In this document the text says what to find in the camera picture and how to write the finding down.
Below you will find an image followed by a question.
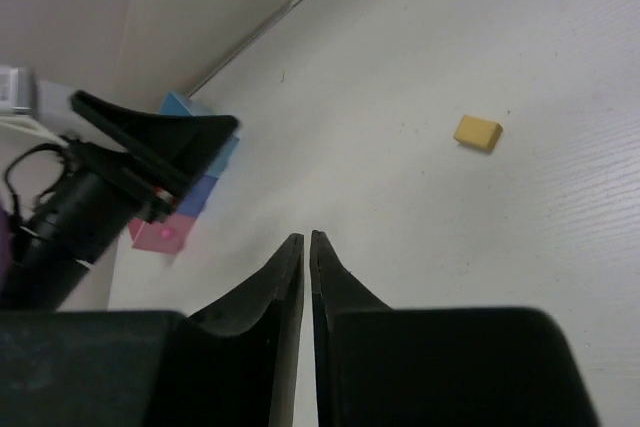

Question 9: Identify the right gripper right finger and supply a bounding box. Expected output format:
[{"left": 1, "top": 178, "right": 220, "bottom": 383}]
[{"left": 309, "top": 231, "right": 599, "bottom": 426}]

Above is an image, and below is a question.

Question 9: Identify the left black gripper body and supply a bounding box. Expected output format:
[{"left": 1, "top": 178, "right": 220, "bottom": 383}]
[{"left": 1, "top": 141, "right": 173, "bottom": 310}]

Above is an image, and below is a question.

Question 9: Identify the light blue container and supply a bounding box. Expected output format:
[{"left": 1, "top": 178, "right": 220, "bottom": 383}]
[{"left": 159, "top": 92, "right": 241, "bottom": 178}]

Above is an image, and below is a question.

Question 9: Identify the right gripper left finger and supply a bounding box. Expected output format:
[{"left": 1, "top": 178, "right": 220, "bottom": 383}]
[{"left": 1, "top": 234, "right": 304, "bottom": 426}]

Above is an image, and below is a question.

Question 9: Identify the pink container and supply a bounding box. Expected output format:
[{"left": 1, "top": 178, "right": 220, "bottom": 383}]
[{"left": 128, "top": 213, "right": 196, "bottom": 254}]

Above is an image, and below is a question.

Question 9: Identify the purple-blue container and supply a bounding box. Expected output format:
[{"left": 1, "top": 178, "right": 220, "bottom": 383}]
[{"left": 176, "top": 175, "right": 218, "bottom": 218}]

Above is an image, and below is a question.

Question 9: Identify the tan yellow eraser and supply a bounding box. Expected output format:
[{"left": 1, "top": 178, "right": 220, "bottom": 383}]
[{"left": 453, "top": 115, "right": 503, "bottom": 154}]

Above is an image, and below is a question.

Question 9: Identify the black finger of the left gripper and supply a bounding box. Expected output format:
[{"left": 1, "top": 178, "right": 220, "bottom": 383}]
[{"left": 69, "top": 89, "right": 241, "bottom": 198}]

